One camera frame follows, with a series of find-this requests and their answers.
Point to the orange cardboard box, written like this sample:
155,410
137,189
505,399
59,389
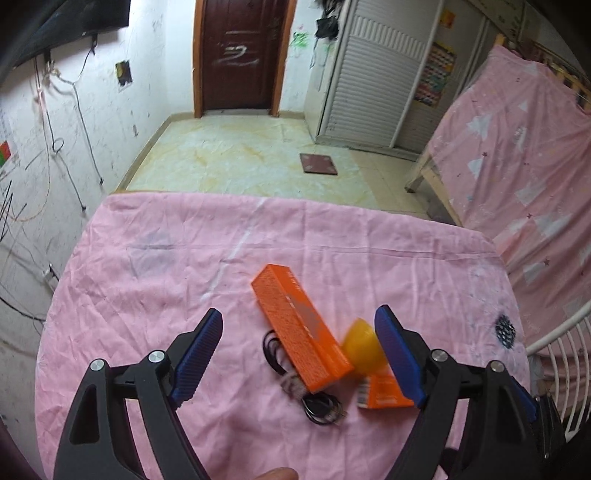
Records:
312,349
381,391

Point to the orange plastic cup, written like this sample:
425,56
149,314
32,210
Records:
363,349

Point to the pink bed sheet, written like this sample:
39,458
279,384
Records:
149,265

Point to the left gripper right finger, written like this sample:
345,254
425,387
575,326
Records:
474,422

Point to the black hanging bags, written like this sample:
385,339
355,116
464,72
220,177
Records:
328,23

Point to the person's left hand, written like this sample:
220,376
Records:
280,473

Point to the dark brown wooden door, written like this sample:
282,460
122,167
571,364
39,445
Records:
239,55

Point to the wall-mounted black television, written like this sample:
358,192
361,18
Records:
71,21

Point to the colourful wall chart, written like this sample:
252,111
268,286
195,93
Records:
435,76

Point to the white metal chair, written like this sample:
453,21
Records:
560,368

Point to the pink patterned curtain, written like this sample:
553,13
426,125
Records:
513,152

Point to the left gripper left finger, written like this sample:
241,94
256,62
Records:
97,441

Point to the white louvered wardrobe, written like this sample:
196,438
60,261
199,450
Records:
362,87

